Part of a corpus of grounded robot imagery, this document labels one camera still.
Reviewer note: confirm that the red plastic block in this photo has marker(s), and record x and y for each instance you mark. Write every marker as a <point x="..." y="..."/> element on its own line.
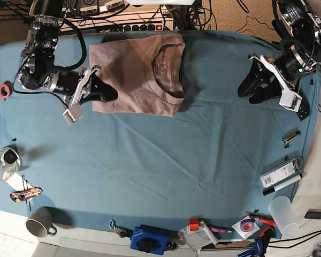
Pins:
<point x="194" y="224"/>

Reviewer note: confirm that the teal table cloth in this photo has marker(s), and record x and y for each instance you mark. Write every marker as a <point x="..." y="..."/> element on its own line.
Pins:
<point x="159" y="171"/>

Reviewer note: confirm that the grey ceramic mug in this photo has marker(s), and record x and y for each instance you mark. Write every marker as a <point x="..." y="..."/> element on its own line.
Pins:
<point x="40" y="223"/>

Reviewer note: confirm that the silver carabiner keyring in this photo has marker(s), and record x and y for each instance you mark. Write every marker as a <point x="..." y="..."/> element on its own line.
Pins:
<point x="120" y="231"/>

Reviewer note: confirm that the white power strip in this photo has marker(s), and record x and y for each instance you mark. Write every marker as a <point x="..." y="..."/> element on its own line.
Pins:
<point x="126" y="22"/>

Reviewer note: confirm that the orange utility knife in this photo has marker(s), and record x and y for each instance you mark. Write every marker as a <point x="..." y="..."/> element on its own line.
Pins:
<point x="24" y="195"/>

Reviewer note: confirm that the red tape roll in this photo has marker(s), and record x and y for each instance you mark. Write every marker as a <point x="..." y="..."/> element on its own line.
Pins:
<point x="6" y="90"/>

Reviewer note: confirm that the clear plastic case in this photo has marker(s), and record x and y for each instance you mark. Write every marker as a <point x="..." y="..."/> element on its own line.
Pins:
<point x="282" y="172"/>

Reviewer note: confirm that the white paper roll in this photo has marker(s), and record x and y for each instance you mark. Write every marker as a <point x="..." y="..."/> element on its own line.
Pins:
<point x="209" y="233"/>

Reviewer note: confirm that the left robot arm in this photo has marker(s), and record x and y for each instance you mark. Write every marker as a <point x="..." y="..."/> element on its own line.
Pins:
<point x="297" y="24"/>

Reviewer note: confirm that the small battery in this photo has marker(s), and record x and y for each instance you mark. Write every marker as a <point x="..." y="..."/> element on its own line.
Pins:
<point x="291" y="137"/>

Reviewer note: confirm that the black remote control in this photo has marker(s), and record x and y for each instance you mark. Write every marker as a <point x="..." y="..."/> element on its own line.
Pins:
<point x="304" y="107"/>

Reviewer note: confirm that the pink T-shirt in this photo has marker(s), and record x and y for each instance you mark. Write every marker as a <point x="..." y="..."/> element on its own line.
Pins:
<point x="144" y="72"/>

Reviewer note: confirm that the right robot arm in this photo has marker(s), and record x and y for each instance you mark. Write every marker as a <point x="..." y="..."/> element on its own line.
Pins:
<point x="39" y="75"/>

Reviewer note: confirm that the translucent plastic cup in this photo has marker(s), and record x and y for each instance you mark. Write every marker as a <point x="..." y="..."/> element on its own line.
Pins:
<point x="283" y="215"/>

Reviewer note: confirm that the white marker pen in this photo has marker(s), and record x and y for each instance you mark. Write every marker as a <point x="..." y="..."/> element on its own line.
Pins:
<point x="282" y="185"/>

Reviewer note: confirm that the red handled tool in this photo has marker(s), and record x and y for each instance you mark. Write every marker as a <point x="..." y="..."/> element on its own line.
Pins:
<point x="263" y="219"/>

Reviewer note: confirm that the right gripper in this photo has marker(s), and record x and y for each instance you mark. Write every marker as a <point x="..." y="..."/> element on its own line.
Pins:
<point x="93" y="90"/>

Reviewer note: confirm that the blue plastic device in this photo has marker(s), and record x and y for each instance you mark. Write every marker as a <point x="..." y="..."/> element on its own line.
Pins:
<point x="149" y="239"/>

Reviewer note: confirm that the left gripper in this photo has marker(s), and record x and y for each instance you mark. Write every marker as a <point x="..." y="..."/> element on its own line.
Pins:
<point x="269" y="75"/>

